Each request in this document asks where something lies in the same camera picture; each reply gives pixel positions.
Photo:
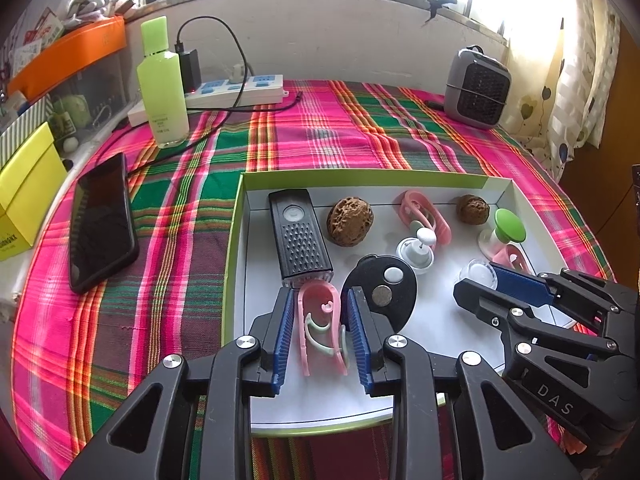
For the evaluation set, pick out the green white striped box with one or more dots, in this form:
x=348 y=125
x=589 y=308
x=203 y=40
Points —
x=25 y=122

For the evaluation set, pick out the black smartphone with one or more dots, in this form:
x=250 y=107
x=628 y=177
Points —
x=100 y=225

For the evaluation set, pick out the black clip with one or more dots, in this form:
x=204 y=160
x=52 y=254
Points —
x=440 y=2

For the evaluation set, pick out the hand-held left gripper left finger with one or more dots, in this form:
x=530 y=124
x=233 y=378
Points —
x=285 y=340

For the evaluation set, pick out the heart print curtain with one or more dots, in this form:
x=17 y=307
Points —
x=575 y=60

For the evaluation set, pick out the brown wooden cabinet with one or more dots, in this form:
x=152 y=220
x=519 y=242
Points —
x=620 y=110

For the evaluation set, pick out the clear round suction cup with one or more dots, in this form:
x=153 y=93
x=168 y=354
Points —
x=475 y=275

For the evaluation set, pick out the pink mint clip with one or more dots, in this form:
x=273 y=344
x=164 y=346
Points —
x=515 y=257
x=444 y=232
x=302 y=345

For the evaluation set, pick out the large brown walnut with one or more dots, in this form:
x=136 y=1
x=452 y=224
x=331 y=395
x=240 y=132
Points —
x=350 y=222

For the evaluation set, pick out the black oval button case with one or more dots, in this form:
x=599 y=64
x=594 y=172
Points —
x=397 y=305

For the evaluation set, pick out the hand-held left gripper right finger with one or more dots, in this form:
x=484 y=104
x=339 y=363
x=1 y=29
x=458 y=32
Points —
x=357 y=340

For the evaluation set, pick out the clear storage box orange lid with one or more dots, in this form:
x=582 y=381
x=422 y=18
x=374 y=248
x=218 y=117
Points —
x=65 y=50

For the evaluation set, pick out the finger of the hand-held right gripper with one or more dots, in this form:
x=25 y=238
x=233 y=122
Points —
x=525 y=285
x=477 y=302

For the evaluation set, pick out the white blue power strip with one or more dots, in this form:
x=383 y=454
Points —
x=260 y=87

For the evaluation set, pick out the small white ball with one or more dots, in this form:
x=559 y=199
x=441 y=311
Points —
x=70 y=145

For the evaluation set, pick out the grey desktop heater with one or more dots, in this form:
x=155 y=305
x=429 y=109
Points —
x=475 y=90

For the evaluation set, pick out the green white suction knob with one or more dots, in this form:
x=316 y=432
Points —
x=510 y=225

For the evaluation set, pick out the white round suction hook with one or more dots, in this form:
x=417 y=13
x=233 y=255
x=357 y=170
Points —
x=415 y=257

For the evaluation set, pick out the black charger adapter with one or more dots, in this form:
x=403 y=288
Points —
x=190 y=70

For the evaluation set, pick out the light green bottle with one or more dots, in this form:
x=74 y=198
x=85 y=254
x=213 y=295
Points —
x=162 y=100

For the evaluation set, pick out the red white printed cards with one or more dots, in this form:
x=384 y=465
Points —
x=37 y=35

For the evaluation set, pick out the yellow cardboard box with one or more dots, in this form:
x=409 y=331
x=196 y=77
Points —
x=25 y=195

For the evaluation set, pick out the white tray with green rim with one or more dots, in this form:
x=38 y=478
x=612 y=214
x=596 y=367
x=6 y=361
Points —
x=440 y=350

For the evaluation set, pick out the black rectangular grater device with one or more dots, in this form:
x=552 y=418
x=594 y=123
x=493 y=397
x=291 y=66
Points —
x=300 y=240

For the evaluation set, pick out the small brown walnut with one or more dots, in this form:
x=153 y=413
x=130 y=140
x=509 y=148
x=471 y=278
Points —
x=472 y=209

